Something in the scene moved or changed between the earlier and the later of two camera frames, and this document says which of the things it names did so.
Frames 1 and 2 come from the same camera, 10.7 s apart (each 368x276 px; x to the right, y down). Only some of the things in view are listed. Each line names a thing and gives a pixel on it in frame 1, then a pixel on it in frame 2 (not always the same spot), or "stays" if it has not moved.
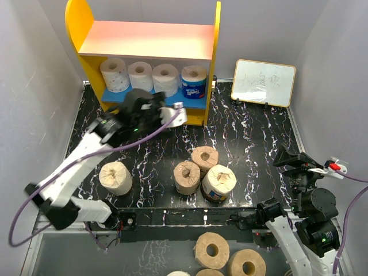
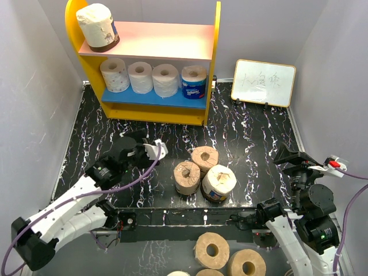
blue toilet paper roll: x=194 y=81 stays
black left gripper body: x=152 y=118 -> x=141 y=158
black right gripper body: x=302 y=165 stays
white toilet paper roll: x=165 y=79 stays
